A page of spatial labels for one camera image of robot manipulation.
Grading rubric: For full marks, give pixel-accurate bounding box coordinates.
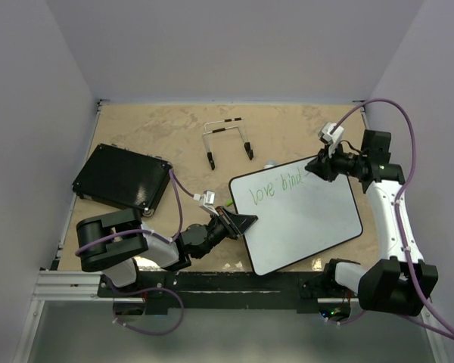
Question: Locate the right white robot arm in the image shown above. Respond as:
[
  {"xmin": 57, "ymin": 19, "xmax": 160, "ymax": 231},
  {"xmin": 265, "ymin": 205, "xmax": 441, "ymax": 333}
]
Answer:
[{"xmin": 305, "ymin": 123, "xmax": 438, "ymax": 317}]

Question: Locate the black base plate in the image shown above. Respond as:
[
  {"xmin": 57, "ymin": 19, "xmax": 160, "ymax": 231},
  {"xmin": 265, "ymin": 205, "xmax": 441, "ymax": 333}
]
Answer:
[{"xmin": 98, "ymin": 271, "xmax": 357, "ymax": 321}]

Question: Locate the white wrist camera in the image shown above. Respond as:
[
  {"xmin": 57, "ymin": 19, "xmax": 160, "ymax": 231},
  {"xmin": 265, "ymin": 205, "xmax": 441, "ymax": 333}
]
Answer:
[
  {"xmin": 193, "ymin": 190, "xmax": 219, "ymax": 216},
  {"xmin": 318, "ymin": 123, "xmax": 344, "ymax": 158}
]

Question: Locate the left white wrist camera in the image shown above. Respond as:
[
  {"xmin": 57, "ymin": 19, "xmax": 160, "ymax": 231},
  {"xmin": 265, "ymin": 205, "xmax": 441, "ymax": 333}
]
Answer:
[{"xmin": 193, "ymin": 190, "xmax": 219, "ymax": 216}]

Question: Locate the white rectangular whiteboard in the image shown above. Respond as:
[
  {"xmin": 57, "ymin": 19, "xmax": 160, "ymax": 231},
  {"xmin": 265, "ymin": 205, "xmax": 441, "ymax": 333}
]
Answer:
[{"xmin": 229, "ymin": 158, "xmax": 363, "ymax": 275}]

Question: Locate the aluminium frame rail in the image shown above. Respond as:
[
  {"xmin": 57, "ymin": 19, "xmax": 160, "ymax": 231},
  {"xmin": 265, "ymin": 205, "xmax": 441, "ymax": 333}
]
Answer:
[{"xmin": 13, "ymin": 268, "xmax": 103, "ymax": 363}]

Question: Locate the black wire easel stand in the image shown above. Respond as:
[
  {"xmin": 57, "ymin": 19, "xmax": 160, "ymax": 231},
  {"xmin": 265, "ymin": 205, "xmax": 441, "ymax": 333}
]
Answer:
[{"xmin": 202, "ymin": 117, "xmax": 254, "ymax": 171}]

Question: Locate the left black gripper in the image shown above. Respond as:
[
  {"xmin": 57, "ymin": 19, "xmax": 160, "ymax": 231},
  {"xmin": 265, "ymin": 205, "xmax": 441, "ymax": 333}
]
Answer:
[{"xmin": 195, "ymin": 206, "xmax": 257, "ymax": 259}]

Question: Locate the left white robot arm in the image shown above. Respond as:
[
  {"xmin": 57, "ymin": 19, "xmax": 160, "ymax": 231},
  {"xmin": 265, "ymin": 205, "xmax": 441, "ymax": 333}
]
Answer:
[{"xmin": 75, "ymin": 206, "xmax": 258, "ymax": 296}]

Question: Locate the black flat case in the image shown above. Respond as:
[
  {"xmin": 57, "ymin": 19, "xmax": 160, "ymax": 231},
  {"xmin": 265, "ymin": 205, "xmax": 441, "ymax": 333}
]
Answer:
[{"xmin": 72, "ymin": 144, "xmax": 173, "ymax": 217}]

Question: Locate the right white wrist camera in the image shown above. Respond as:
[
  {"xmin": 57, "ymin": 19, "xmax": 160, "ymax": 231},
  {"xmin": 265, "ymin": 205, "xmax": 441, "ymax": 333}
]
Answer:
[{"xmin": 318, "ymin": 123, "xmax": 344, "ymax": 158}]

